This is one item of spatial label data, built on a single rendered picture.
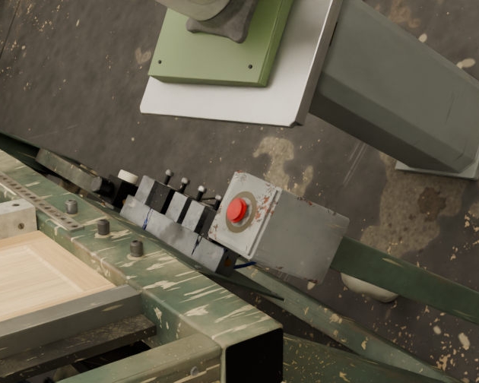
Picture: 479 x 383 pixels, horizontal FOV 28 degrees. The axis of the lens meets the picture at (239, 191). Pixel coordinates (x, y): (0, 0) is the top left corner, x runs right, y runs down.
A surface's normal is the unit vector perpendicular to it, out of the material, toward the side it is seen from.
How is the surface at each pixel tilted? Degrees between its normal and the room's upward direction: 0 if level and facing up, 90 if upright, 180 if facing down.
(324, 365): 90
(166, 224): 0
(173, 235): 0
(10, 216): 90
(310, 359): 90
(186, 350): 59
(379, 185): 0
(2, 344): 90
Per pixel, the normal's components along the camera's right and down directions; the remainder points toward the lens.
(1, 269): -0.01, -0.94
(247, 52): -0.68, -0.26
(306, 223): 0.58, 0.28
